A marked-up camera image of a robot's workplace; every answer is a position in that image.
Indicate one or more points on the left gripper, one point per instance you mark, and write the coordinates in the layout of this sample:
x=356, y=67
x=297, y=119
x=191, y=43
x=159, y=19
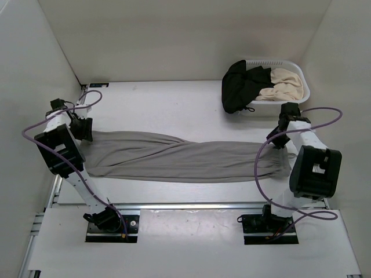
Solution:
x=86, y=134

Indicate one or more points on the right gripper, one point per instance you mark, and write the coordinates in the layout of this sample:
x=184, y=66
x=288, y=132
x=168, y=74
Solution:
x=279, y=143

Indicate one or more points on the grey trousers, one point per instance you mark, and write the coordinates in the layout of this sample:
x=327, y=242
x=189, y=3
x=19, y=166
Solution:
x=134, y=155

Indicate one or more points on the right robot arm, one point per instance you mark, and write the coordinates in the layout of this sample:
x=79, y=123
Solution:
x=314, y=174

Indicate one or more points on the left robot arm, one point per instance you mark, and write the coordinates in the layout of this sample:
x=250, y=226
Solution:
x=59, y=145

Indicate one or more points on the beige trousers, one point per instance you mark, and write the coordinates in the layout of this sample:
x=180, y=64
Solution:
x=287, y=86

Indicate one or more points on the black trousers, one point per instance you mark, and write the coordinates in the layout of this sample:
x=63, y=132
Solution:
x=241, y=86

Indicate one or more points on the black label sticker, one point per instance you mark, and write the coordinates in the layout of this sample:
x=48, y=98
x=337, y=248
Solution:
x=98, y=85

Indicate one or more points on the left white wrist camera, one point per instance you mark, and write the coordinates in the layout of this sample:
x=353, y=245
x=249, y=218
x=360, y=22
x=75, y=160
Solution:
x=82, y=110

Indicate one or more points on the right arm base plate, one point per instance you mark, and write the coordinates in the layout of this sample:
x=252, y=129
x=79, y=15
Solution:
x=260, y=230

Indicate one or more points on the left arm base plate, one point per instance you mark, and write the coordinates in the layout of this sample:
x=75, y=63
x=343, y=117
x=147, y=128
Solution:
x=115, y=235

